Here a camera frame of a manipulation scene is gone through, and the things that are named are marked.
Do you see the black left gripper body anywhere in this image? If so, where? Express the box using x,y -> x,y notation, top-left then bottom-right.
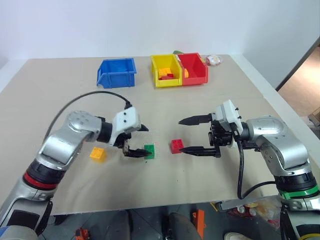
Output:
113,131 -> 133,154

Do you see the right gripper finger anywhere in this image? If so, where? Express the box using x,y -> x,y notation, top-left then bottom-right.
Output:
179,145 -> 222,159
177,113 -> 213,126

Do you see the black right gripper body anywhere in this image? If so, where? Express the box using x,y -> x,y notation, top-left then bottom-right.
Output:
208,112 -> 236,151

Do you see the green toy brick cube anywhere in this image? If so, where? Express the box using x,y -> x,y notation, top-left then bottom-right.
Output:
142,142 -> 156,161

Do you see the red toy brick cube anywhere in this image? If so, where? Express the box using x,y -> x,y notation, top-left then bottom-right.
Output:
170,138 -> 185,155

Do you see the yellow toy brick cube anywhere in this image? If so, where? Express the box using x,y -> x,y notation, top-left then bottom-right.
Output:
89,146 -> 107,164

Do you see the yellow plastic storage bin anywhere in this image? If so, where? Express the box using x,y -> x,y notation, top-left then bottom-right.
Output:
149,53 -> 183,89

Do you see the red plastic storage bin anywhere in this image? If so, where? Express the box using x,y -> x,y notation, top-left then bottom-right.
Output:
177,52 -> 209,87

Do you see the yellow brick in bin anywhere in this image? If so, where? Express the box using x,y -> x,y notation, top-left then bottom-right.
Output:
157,67 -> 174,79

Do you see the blue plastic storage bin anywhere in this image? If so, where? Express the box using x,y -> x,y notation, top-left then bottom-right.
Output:
96,57 -> 137,90

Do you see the orange hand tool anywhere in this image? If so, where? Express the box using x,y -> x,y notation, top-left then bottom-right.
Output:
191,209 -> 208,239

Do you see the dark rounded shape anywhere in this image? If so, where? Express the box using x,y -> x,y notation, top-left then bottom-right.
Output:
161,211 -> 202,240

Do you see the colourful snack bag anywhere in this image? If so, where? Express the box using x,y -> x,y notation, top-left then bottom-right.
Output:
226,196 -> 283,232

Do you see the white shoe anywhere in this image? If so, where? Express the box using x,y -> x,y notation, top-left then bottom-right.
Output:
223,231 -> 252,240

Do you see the cardboard box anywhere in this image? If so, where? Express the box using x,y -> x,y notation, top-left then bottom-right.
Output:
306,106 -> 320,129

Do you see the orange and black device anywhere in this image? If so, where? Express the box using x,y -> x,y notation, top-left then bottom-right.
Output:
74,227 -> 91,240

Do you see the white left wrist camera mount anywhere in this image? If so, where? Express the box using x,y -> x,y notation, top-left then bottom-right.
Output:
109,107 -> 142,147

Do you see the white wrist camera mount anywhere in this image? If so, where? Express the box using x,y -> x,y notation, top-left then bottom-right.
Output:
109,107 -> 142,147
215,99 -> 243,132

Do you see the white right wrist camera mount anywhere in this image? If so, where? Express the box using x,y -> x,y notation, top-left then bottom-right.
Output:
215,99 -> 243,132

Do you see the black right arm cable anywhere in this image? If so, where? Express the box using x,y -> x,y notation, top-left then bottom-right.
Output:
231,123 -> 279,201

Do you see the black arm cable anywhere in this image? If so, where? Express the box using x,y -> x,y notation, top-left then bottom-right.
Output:
231,123 -> 279,201
45,90 -> 133,141

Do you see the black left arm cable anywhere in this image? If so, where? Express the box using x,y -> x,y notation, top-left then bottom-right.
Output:
45,90 -> 133,141

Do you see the grey metal bracket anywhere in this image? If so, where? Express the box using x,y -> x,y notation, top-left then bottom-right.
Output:
215,197 -> 277,211

